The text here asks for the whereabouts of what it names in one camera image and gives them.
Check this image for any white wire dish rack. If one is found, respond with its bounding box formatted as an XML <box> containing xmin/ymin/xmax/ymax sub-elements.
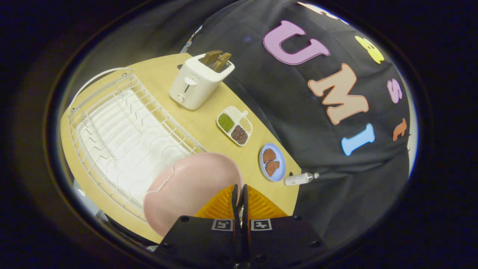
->
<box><xmin>67</xmin><ymin>67</ymin><xmax>208</xmax><ymax>224</ymax></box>

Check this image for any blue saucer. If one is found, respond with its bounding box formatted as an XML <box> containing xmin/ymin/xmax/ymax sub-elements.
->
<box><xmin>259</xmin><ymin>143</ymin><xmax>286</xmax><ymax>182</ymax></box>

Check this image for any black backdrop cloth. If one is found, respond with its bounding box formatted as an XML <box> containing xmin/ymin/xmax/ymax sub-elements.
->
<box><xmin>186</xmin><ymin>0</ymin><xmax>411</xmax><ymax>249</ymax></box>

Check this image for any pink plate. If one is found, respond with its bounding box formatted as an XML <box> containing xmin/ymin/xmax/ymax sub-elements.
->
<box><xmin>143</xmin><ymin>152</ymin><xmax>244</xmax><ymax>237</ymax></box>

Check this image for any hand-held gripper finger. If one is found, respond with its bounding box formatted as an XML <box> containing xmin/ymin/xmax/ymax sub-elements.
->
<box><xmin>154</xmin><ymin>184</ymin><xmax>240</xmax><ymax>266</ymax></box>
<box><xmin>239</xmin><ymin>184</ymin><xmax>325</xmax><ymax>266</ymax></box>

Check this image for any white toaster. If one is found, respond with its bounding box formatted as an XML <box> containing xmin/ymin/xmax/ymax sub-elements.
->
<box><xmin>169</xmin><ymin>53</ymin><xmax>235</xmax><ymax>111</ymax></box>

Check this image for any white divided dish of beans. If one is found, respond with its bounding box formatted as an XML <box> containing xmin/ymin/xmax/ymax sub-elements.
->
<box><xmin>217</xmin><ymin>105</ymin><xmax>253</xmax><ymax>146</ymax></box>

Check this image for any brown toast slice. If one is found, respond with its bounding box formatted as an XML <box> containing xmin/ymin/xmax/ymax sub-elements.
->
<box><xmin>212</xmin><ymin>52</ymin><xmax>232</xmax><ymax>72</ymax></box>
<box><xmin>203</xmin><ymin>50</ymin><xmax>224</xmax><ymax>66</ymax></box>

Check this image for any small white tube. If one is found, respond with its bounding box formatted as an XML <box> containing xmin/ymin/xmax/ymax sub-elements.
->
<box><xmin>285</xmin><ymin>172</ymin><xmax>320</xmax><ymax>186</ymax></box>

